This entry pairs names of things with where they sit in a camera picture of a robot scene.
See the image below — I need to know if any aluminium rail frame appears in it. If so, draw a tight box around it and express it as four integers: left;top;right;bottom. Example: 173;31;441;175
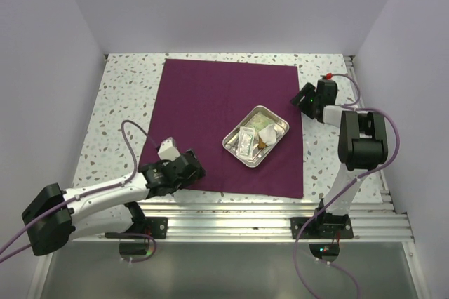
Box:
27;53;429;299

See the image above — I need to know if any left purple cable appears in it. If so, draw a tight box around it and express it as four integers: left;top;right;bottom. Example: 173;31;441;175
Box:
0;119;162;263

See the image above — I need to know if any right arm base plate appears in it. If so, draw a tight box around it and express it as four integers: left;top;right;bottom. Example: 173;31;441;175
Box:
300;215;354;239

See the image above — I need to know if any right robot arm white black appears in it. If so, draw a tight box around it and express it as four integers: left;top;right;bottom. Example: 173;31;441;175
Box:
290;79;388;238

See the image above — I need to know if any suture packet white green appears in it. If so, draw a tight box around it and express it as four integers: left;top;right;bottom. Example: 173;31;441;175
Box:
236;126;256;159

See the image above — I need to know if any bagged bandage roll green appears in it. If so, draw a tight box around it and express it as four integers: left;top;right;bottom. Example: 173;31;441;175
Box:
246;112;273;133

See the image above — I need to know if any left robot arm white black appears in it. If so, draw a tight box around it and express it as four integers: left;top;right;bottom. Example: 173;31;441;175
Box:
22;150;206;256

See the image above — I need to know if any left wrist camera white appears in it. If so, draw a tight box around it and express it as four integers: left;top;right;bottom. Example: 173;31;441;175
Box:
158;137;180;161

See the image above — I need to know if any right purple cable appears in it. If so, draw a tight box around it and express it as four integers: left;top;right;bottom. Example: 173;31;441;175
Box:
293;72;401;299

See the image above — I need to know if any purple cable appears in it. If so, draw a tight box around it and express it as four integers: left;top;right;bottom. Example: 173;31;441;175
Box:
0;119;162;263
293;72;401;299

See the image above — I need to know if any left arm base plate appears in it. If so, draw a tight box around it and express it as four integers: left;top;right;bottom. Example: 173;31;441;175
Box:
105;217;168;239

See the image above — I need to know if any white gauze pad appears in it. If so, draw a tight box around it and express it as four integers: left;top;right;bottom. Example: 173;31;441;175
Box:
258;124;277;146

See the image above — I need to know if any purple cloth mat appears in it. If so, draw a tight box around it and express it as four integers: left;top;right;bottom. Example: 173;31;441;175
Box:
140;59;304;199

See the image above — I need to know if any steel instrument tray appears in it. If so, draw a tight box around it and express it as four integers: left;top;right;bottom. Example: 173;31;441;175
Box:
222;105;290;168

